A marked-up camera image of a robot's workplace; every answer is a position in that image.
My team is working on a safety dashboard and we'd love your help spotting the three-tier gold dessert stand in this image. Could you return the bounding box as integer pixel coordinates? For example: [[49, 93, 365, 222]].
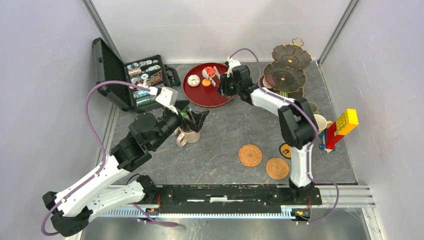
[[260, 37, 312, 99]]

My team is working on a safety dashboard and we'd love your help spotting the red yellow block toy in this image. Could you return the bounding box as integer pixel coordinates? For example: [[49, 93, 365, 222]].
[[318, 108, 359, 153]]

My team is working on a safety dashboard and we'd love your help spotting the white sprinkled donut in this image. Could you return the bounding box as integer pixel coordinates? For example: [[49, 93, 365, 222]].
[[187, 74, 201, 87]]

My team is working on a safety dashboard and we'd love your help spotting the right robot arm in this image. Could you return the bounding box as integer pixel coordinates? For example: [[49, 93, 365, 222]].
[[218, 61, 319, 204]]

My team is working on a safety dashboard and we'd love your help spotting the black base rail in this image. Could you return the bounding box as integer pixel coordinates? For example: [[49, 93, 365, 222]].
[[137, 176, 323, 218]]

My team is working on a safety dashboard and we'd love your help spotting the woven coaster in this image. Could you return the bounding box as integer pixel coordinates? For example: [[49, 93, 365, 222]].
[[238, 144, 263, 167], [265, 157, 290, 180]]

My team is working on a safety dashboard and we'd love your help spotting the woven coaster right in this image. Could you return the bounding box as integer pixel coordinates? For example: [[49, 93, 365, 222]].
[[265, 157, 290, 180]]

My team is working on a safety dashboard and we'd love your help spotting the black yellow round coaster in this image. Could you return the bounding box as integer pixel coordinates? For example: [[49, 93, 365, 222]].
[[279, 143, 292, 160]]

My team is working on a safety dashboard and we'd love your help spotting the yellow cream mug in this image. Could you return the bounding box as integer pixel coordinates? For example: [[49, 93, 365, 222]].
[[313, 114, 333, 134]]

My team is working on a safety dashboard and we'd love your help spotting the black open case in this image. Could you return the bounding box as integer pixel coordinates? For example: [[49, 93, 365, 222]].
[[92, 37, 181, 113]]

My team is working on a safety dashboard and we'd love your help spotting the woven coaster left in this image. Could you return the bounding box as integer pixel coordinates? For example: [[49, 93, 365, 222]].
[[238, 144, 263, 167]]

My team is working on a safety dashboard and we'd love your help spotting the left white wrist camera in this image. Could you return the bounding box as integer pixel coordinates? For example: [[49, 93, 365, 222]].
[[155, 86, 178, 114]]

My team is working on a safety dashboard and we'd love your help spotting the layered green cake slice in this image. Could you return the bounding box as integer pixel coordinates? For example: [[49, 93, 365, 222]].
[[280, 91, 288, 98]]

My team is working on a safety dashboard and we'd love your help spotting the green mug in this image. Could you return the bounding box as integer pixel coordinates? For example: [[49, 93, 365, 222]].
[[180, 109, 188, 118]]

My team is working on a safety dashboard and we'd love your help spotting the orange macaron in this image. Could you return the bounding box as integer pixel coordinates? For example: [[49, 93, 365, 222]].
[[201, 78, 212, 87]]

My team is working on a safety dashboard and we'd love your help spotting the small grey-green cup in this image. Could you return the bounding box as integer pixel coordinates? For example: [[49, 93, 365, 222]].
[[308, 101, 320, 114]]

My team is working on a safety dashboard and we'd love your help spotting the red round tray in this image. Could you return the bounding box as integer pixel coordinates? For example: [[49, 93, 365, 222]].
[[181, 62, 235, 108]]

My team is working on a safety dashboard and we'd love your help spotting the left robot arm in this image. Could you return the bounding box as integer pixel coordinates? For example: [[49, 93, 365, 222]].
[[42, 107, 210, 237]]

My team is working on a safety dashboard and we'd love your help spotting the pink beige mug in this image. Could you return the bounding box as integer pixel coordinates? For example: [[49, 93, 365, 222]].
[[172, 127, 201, 147]]

